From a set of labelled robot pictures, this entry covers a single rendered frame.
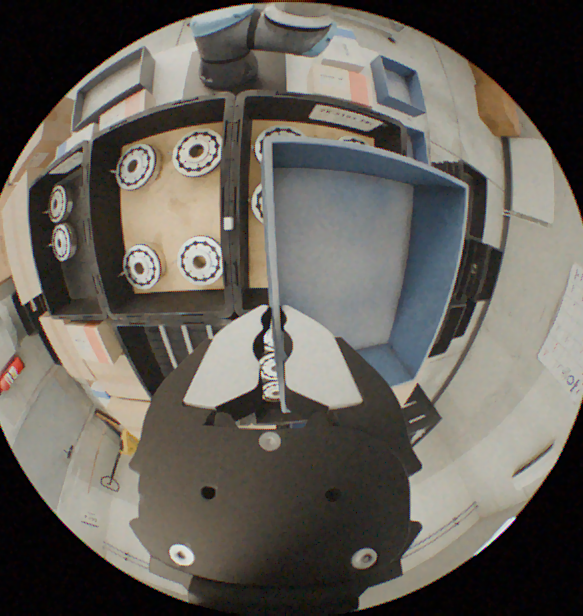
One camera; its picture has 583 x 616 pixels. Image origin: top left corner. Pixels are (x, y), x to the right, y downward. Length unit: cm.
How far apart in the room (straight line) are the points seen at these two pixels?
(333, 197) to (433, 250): 10
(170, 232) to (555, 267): 312
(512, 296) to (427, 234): 290
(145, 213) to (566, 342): 327
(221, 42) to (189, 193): 35
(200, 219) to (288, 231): 29
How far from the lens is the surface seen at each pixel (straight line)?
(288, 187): 17
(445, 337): 157
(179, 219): 44
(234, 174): 32
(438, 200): 20
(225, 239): 32
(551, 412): 323
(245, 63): 59
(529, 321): 303
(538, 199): 298
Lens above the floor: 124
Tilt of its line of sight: 60 degrees down
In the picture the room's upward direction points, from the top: 165 degrees clockwise
